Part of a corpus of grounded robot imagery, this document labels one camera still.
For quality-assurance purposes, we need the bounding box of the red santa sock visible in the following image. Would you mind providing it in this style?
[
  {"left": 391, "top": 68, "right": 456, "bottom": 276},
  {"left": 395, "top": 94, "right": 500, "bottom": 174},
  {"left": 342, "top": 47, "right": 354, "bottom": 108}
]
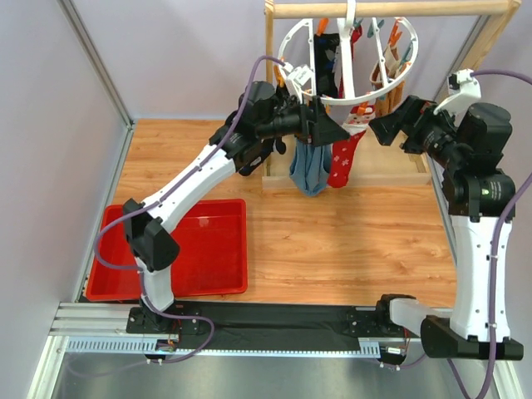
[
  {"left": 337, "top": 18, "right": 363, "bottom": 101},
  {"left": 328, "top": 102, "right": 375, "bottom": 189}
]

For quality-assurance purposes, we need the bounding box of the teal blue sock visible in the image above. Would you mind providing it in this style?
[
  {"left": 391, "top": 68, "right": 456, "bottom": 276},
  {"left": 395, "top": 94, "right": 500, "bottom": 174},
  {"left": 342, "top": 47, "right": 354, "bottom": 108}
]
[{"left": 289, "top": 140, "right": 332, "bottom": 197}]

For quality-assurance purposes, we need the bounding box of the black sock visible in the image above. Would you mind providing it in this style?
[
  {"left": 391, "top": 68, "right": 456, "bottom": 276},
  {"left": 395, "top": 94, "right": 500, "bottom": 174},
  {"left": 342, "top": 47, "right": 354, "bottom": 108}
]
[
  {"left": 239, "top": 137, "right": 287, "bottom": 176},
  {"left": 313, "top": 33, "right": 340, "bottom": 98}
]

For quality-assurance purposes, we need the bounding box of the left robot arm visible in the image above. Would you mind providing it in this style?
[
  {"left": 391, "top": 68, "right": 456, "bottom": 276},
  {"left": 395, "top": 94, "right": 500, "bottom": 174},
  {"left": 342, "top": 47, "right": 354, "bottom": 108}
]
[{"left": 122, "top": 81, "right": 349, "bottom": 334}]

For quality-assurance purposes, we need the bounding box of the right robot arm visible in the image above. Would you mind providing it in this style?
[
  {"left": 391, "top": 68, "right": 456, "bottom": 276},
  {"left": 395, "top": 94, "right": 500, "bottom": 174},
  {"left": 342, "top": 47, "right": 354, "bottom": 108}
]
[{"left": 370, "top": 96, "right": 524, "bottom": 361}]

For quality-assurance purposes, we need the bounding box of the white round clip hanger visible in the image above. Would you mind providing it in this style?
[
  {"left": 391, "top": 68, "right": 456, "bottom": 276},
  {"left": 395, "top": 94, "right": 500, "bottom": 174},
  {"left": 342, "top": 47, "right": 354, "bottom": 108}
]
[{"left": 265, "top": 1, "right": 419, "bottom": 113}]

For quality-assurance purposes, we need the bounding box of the brown cream hanging sock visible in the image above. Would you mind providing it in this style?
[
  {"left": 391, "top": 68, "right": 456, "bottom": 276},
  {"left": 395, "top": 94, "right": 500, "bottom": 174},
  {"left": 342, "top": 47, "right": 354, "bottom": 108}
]
[{"left": 368, "top": 43, "right": 411, "bottom": 116}]

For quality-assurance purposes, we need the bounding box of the black base mat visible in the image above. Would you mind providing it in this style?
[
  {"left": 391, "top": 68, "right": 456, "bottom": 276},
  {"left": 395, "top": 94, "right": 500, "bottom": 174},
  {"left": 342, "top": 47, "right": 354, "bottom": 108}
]
[{"left": 126, "top": 301, "right": 425, "bottom": 355}]

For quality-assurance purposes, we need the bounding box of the wooden rack frame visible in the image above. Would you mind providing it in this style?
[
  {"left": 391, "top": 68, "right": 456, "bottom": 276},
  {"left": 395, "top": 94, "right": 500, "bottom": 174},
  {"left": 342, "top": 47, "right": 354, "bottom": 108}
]
[{"left": 264, "top": 0, "right": 521, "bottom": 187}]

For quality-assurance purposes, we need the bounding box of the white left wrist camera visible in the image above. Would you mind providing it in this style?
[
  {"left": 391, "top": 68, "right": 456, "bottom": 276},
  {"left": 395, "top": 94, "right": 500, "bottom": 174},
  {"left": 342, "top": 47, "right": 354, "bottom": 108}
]
[{"left": 283, "top": 63, "right": 313, "bottom": 101}]

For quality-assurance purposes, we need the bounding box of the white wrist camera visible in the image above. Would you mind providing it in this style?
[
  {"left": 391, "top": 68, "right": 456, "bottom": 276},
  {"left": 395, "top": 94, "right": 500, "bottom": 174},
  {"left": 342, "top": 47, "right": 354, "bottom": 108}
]
[
  {"left": 433, "top": 69, "right": 481, "bottom": 116},
  {"left": 283, "top": 63, "right": 313, "bottom": 101}
]

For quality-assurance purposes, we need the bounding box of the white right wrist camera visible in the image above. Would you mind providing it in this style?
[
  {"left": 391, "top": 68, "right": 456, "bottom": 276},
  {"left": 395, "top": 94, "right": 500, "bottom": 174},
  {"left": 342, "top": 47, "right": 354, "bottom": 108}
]
[{"left": 433, "top": 69, "right": 481, "bottom": 116}]

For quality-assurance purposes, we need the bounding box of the aluminium rail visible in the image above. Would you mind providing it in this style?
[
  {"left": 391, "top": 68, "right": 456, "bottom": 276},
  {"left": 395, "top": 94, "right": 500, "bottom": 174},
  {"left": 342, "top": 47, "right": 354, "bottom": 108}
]
[{"left": 48, "top": 301, "right": 516, "bottom": 367}]

